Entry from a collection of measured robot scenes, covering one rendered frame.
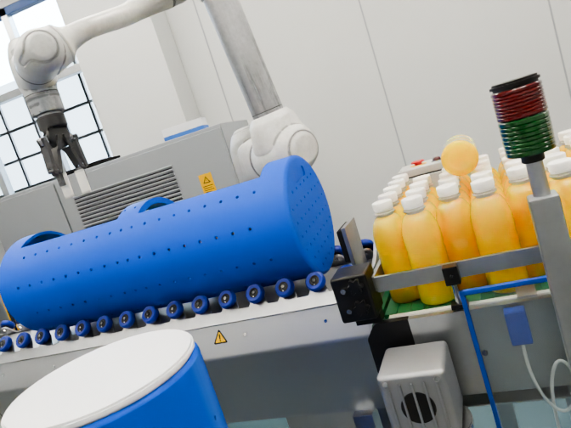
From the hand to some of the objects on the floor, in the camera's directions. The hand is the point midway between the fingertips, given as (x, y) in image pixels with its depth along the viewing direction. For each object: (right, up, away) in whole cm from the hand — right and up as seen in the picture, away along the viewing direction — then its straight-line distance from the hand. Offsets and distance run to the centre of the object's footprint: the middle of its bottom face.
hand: (75, 185), depth 147 cm
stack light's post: (+128, -109, -60) cm, 178 cm away
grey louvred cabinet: (-26, -120, +198) cm, 233 cm away
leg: (+96, -112, -17) cm, 149 cm away
